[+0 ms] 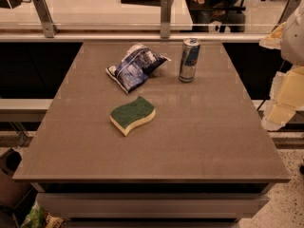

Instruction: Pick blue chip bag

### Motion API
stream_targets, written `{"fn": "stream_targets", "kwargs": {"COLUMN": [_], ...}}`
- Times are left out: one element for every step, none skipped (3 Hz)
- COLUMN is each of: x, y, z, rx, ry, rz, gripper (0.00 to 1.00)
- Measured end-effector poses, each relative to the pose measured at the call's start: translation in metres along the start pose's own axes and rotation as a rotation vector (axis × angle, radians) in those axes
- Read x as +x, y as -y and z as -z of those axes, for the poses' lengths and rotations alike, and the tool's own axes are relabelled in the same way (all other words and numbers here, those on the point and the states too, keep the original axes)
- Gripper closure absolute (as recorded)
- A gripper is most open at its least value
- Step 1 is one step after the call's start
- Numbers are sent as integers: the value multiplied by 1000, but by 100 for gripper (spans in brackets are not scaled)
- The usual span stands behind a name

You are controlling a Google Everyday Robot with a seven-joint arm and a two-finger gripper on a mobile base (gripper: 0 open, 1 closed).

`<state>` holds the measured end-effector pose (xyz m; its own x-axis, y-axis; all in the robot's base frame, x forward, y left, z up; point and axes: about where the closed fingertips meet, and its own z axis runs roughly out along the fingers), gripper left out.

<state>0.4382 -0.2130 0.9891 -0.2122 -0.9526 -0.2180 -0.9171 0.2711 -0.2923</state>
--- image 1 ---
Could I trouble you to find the middle metal railing bracket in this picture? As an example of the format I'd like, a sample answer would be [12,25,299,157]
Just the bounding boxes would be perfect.
[160,0,172,38]

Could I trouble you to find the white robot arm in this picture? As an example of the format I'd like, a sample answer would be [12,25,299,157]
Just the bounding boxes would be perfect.
[259,6,304,131]

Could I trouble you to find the right metal railing bracket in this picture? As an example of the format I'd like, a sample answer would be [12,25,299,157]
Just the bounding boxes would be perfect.
[278,0,303,25]

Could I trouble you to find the silver blue energy drink can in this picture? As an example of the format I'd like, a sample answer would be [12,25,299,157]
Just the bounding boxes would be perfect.
[180,38,200,82]

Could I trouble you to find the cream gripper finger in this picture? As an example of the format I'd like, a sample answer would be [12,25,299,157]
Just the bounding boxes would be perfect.
[261,65,304,131]
[259,22,286,49]

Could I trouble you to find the yellow snack package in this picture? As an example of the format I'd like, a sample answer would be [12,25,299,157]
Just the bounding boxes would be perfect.
[45,214,65,228]

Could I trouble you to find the brown cardboard box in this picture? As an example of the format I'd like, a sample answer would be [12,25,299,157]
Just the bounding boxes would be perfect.
[0,148,31,208]

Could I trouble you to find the person in background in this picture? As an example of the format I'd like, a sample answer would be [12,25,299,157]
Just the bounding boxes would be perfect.
[180,0,246,33]

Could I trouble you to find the left metal railing bracket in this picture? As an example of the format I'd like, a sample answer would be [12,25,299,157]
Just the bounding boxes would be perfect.
[32,0,58,38]

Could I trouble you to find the blue chip bag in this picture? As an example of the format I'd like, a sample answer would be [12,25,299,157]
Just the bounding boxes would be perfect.
[105,43,169,94]

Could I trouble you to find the green yellow sponge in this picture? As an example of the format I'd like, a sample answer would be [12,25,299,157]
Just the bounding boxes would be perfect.
[110,97,156,136]

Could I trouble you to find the metal railing bracket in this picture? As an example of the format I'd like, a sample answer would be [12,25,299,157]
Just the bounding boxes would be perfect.
[278,0,303,25]
[160,0,172,38]
[32,0,58,38]

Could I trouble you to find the green snack bag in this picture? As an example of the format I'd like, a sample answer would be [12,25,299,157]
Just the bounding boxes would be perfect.
[20,201,46,228]

